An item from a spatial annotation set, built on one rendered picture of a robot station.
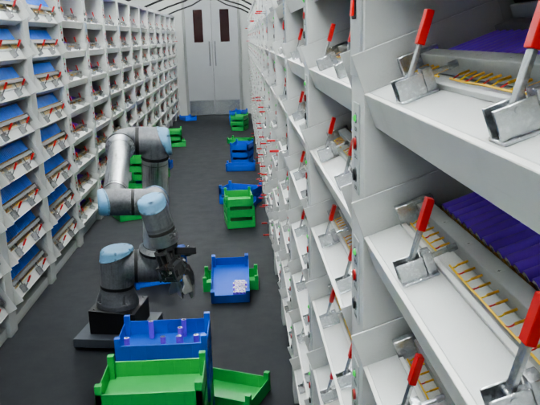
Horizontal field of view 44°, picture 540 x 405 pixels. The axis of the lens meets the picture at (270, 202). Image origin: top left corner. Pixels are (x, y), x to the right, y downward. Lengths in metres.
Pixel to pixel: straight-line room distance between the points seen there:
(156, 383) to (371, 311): 1.28
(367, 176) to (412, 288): 0.22
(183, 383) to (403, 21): 1.49
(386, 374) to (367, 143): 0.31
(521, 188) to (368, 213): 0.49
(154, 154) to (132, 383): 1.03
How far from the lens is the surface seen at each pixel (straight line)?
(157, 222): 2.14
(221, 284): 3.61
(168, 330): 2.44
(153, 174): 2.82
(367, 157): 0.87
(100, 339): 3.10
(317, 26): 1.55
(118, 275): 3.05
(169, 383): 2.12
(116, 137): 2.73
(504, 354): 0.56
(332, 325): 1.51
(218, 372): 2.76
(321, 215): 1.60
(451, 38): 0.88
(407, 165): 0.88
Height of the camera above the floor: 1.33
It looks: 14 degrees down
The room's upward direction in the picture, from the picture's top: 2 degrees counter-clockwise
